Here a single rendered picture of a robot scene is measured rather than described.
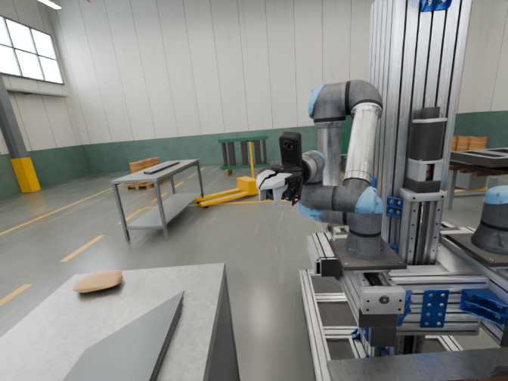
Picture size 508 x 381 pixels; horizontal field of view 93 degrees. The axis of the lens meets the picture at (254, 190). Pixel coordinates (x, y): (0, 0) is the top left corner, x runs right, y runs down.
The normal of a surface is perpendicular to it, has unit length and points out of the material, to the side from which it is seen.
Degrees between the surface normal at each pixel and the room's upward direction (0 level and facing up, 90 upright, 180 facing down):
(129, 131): 90
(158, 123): 90
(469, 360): 0
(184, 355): 0
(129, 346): 0
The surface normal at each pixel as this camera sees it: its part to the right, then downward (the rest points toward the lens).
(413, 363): -0.08, -0.96
